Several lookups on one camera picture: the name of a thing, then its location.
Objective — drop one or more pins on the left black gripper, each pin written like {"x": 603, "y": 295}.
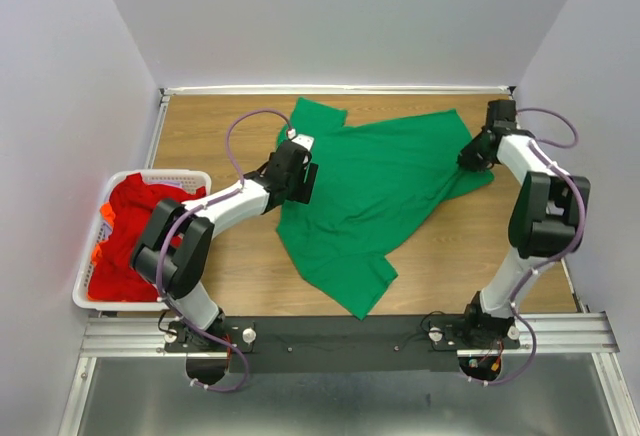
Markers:
{"x": 304, "y": 194}

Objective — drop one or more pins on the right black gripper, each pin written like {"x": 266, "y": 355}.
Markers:
{"x": 466, "y": 155}

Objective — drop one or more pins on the green t-shirt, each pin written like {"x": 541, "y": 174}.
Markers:
{"x": 376, "y": 184}

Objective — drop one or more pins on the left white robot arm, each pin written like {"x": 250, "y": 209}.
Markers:
{"x": 173, "y": 248}

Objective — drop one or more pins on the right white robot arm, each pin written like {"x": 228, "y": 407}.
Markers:
{"x": 546, "y": 224}

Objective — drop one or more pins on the white plastic laundry basket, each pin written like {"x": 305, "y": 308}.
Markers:
{"x": 188, "y": 180}

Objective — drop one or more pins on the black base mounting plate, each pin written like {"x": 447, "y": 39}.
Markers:
{"x": 329, "y": 344}

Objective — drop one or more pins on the red t-shirt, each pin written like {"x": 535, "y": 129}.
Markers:
{"x": 133, "y": 202}

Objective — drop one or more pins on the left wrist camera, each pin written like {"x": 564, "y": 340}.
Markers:
{"x": 305, "y": 141}

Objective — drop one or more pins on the aluminium back table rail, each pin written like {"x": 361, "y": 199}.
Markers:
{"x": 300, "y": 89}

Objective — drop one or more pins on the aluminium front rail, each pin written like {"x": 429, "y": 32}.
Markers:
{"x": 555, "y": 333}

